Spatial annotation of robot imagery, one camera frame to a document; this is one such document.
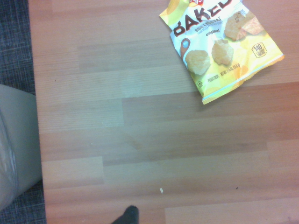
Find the beige plastic trash bin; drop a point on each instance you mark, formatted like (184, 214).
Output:
(25, 140)

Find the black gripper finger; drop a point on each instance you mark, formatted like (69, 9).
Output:
(128, 215)

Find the small white crumb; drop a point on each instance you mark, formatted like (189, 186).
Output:
(161, 190)

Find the white trash bin with wrappers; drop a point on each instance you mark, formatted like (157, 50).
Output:
(6, 163)

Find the yellow baked chips bag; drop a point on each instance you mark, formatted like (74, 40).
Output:
(222, 58)

